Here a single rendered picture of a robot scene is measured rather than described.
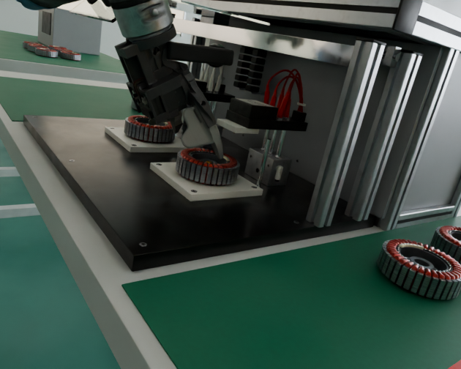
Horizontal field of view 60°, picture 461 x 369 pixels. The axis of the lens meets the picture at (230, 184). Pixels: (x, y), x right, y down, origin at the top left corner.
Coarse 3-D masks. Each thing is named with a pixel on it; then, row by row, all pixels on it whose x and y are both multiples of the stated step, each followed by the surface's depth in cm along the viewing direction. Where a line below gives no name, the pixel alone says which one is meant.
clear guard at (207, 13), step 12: (84, 0) 82; (168, 0) 70; (180, 0) 69; (72, 12) 80; (84, 12) 75; (96, 12) 71; (108, 12) 68; (192, 12) 93; (204, 12) 84; (216, 12) 77; (228, 12) 75; (264, 24) 82
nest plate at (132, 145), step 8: (112, 128) 91; (120, 128) 92; (112, 136) 88; (120, 136) 86; (128, 136) 87; (128, 144) 81; (136, 144) 82; (144, 144) 84; (152, 144) 85; (160, 144) 86; (168, 144) 87; (176, 144) 89
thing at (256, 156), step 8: (256, 152) 79; (248, 160) 82; (256, 160) 80; (272, 160) 76; (280, 160) 77; (288, 160) 78; (248, 168) 82; (256, 168) 80; (272, 168) 76; (288, 168) 79; (256, 176) 80; (264, 176) 78; (272, 176) 77; (272, 184) 78; (280, 184) 79
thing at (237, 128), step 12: (240, 108) 71; (252, 108) 69; (264, 108) 70; (276, 108) 72; (228, 120) 73; (240, 120) 71; (252, 120) 69; (264, 120) 71; (276, 120) 73; (288, 120) 75; (240, 132) 69; (252, 132) 71; (276, 132) 78; (264, 144) 80; (276, 156) 78
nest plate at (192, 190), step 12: (156, 168) 72; (168, 168) 72; (168, 180) 68; (180, 180) 67; (240, 180) 74; (180, 192) 65; (192, 192) 64; (204, 192) 64; (216, 192) 66; (228, 192) 67; (240, 192) 68; (252, 192) 70
